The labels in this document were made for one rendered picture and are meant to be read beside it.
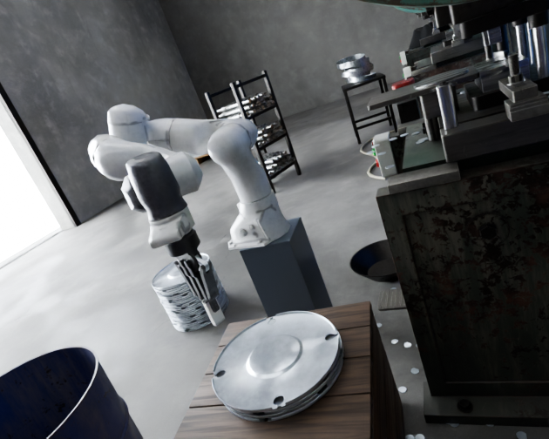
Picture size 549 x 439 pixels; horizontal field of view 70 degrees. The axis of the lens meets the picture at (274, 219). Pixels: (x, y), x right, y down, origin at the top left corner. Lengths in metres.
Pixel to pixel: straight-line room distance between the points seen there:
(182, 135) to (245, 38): 7.06
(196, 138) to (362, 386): 0.83
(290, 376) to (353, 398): 0.13
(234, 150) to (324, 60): 6.77
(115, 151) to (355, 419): 0.83
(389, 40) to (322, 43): 1.15
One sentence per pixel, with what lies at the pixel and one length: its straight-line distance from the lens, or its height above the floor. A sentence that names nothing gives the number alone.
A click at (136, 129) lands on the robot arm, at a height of 0.92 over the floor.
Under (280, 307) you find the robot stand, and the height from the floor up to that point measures 0.21.
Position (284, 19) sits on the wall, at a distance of 8.00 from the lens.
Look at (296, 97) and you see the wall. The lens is 8.07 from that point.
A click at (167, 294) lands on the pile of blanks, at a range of 1.85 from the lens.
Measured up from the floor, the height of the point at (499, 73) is 0.77.
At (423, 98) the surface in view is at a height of 0.76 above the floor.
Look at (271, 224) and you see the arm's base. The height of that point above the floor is 0.50.
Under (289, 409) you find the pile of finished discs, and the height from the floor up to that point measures 0.37.
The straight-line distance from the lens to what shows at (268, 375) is 0.87.
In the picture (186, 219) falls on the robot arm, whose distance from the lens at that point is 0.85.
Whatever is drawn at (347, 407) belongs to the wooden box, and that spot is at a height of 0.35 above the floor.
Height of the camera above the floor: 0.94
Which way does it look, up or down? 20 degrees down
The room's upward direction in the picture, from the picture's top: 21 degrees counter-clockwise
